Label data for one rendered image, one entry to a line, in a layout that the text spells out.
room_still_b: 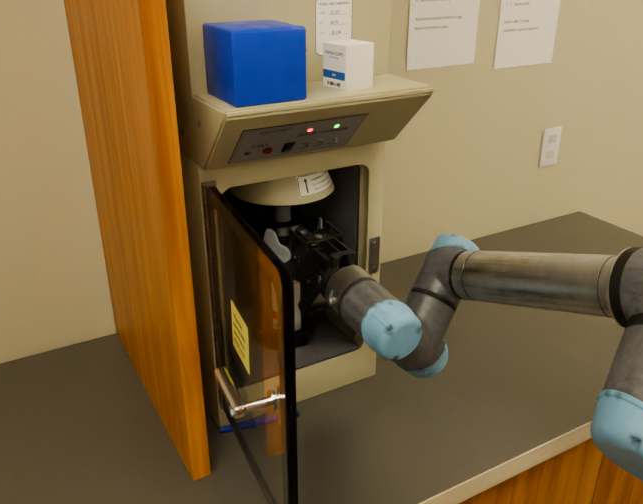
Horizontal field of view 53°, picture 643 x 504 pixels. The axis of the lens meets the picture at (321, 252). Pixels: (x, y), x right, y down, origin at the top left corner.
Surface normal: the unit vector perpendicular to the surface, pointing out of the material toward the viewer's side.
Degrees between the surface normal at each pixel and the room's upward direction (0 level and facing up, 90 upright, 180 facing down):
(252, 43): 90
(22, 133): 90
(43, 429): 0
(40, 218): 90
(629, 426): 49
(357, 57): 90
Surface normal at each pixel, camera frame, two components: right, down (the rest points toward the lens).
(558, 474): 0.49, 0.37
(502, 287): -0.83, 0.25
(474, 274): -0.85, -0.11
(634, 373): -0.77, -0.51
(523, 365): 0.00, -0.90
